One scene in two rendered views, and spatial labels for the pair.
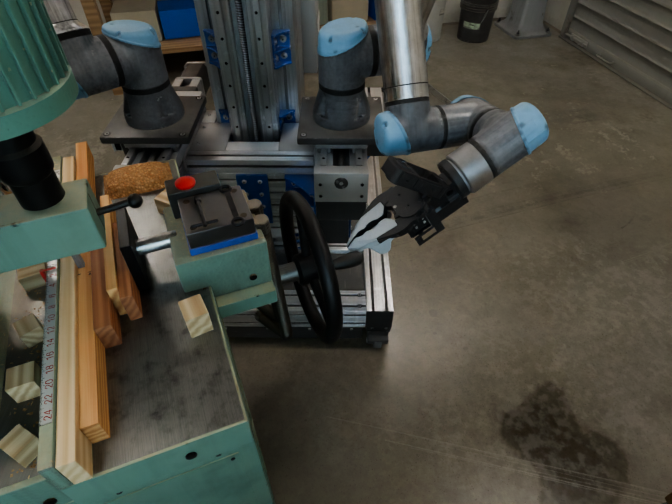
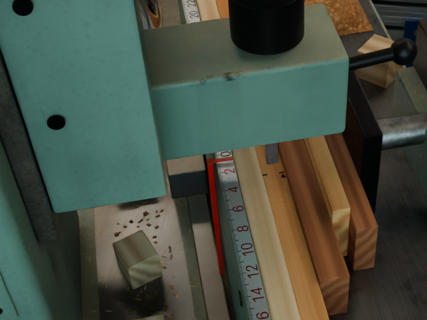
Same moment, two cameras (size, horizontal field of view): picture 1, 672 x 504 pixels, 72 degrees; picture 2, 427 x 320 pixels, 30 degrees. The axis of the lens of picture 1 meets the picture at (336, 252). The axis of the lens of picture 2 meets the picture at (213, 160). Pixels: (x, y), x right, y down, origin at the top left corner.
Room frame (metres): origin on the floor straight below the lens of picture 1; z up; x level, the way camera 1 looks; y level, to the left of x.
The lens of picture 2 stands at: (0.01, 0.27, 1.40)
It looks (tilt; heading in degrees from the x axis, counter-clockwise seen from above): 45 degrees down; 18
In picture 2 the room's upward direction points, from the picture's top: 6 degrees counter-clockwise
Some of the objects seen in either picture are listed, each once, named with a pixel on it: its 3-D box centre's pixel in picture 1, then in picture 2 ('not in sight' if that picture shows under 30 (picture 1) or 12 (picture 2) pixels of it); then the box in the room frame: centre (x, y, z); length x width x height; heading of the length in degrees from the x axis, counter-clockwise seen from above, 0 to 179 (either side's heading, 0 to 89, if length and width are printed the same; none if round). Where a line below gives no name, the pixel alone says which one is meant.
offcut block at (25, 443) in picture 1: (22, 445); not in sight; (0.25, 0.42, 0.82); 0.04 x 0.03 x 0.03; 61
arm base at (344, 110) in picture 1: (341, 98); not in sight; (1.12, -0.01, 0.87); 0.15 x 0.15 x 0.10
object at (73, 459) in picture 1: (73, 276); (246, 178); (0.46, 0.39, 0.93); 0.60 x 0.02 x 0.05; 22
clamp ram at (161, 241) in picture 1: (152, 243); (389, 133); (0.50, 0.28, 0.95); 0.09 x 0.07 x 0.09; 22
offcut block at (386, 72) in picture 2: (169, 203); (380, 61); (0.64, 0.29, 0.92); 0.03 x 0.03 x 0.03; 65
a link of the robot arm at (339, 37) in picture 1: (344, 52); not in sight; (1.13, -0.02, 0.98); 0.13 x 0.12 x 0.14; 105
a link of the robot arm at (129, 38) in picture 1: (133, 52); not in sight; (1.12, 0.49, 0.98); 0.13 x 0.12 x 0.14; 130
